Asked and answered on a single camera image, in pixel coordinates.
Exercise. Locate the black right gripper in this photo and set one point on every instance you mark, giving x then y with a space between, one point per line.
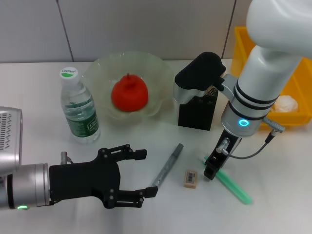
217 161

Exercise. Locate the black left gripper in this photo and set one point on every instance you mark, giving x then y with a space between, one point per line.
83 180

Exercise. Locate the mint green pen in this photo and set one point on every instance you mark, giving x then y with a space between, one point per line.
234 187

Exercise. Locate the orange toy fruit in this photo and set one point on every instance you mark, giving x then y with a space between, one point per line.
129 95

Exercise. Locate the clear water bottle green label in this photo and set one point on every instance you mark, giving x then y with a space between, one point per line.
80 109

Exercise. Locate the white paper ball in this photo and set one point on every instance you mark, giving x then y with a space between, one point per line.
287 103

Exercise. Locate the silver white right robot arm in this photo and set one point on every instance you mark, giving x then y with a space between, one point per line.
263 73

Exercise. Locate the beige eraser with barcode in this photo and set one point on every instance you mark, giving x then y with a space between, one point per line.
190 178

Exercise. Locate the grey marker pen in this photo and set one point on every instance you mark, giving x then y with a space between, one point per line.
170 158

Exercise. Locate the black mesh pen holder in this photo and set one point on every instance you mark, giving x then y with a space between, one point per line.
195 117

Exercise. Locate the green glass fruit plate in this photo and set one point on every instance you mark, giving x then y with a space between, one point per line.
104 65

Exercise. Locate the yellow plastic bin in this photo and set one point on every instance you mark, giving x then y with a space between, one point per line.
299 80

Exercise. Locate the right wrist camera housing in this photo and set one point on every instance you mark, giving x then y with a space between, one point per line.
197 75

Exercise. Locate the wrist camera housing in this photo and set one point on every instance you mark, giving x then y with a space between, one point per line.
9 136
197 75

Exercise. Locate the left wrist camera housing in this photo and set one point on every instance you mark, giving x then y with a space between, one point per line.
9 136

